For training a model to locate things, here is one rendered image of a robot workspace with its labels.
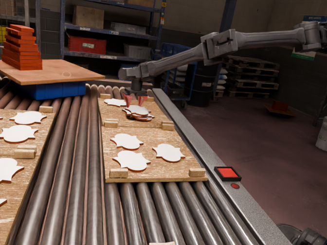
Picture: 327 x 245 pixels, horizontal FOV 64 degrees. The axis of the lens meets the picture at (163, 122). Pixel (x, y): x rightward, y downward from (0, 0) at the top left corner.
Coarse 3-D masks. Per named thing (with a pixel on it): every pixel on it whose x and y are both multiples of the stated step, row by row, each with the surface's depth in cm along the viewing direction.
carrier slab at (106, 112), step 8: (104, 104) 145; (136, 104) 154; (144, 104) 157; (152, 104) 159; (104, 112) 134; (112, 112) 135; (120, 112) 137; (152, 112) 145; (160, 112) 147; (104, 120) 124; (120, 120) 127; (128, 120) 129; (136, 120) 130; (152, 120) 134; (160, 120) 136; (168, 120) 138; (160, 128) 127
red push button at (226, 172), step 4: (220, 168) 100; (224, 168) 100; (228, 168) 101; (220, 172) 97; (224, 172) 97; (228, 172) 98; (232, 172) 98; (224, 176) 95; (228, 176) 95; (232, 176) 95; (236, 176) 96
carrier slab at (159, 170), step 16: (112, 128) 117; (128, 128) 120; (144, 128) 122; (112, 144) 103; (144, 144) 107; (176, 144) 112; (112, 160) 92; (160, 160) 97; (192, 160) 101; (128, 176) 84; (144, 176) 85; (160, 176) 87; (176, 176) 88
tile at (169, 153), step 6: (162, 144) 107; (168, 144) 108; (156, 150) 102; (162, 150) 102; (168, 150) 103; (174, 150) 104; (156, 156) 97; (162, 156) 98; (168, 156) 99; (174, 156) 99; (180, 156) 100; (174, 162) 96
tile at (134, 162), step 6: (120, 156) 93; (126, 156) 94; (132, 156) 95; (138, 156) 95; (120, 162) 89; (126, 162) 90; (132, 162) 90; (138, 162) 91; (144, 162) 92; (150, 162) 93; (126, 168) 88; (132, 168) 87; (138, 168) 88; (144, 168) 88
